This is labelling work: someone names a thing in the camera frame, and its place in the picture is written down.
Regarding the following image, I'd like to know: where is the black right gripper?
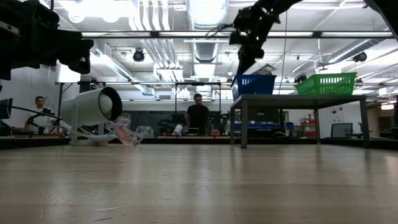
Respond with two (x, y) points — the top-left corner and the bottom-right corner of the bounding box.
(236, 42), (266, 75)

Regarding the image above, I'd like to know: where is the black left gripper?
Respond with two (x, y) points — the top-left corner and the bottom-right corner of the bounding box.
(0, 29), (95, 81)

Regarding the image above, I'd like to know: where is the sticky notes pack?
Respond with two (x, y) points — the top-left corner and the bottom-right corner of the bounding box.
(251, 63), (278, 76)

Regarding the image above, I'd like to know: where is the blue plastic basket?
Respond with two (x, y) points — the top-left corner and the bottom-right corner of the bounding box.
(231, 73), (277, 101)

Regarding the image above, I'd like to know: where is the green plastic basket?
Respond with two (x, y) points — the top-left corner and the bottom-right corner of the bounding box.
(295, 72), (358, 96)

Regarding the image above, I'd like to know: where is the grey perforated metal shelf riser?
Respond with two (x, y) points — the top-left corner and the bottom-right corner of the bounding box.
(229, 94), (371, 149)

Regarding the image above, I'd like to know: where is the person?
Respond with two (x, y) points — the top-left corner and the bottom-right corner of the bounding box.
(24, 95), (57, 135)
(183, 93), (212, 137)

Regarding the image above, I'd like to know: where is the small black monitor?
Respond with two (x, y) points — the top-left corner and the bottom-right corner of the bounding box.
(0, 97), (14, 121)

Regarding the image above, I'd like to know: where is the clear plastic bag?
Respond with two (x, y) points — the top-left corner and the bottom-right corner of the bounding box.
(135, 125), (155, 139)

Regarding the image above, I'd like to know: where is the grey monitor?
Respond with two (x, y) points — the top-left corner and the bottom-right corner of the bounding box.
(330, 123), (354, 139)

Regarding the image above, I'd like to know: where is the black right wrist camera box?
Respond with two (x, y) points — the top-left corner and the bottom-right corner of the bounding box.
(229, 30), (246, 45)

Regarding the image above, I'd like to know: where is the white cylindrical camera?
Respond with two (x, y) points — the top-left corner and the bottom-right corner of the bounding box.
(60, 86), (124, 146)

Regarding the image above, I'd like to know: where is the white cable bundle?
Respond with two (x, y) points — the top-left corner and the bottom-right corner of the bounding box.
(60, 117), (144, 147)

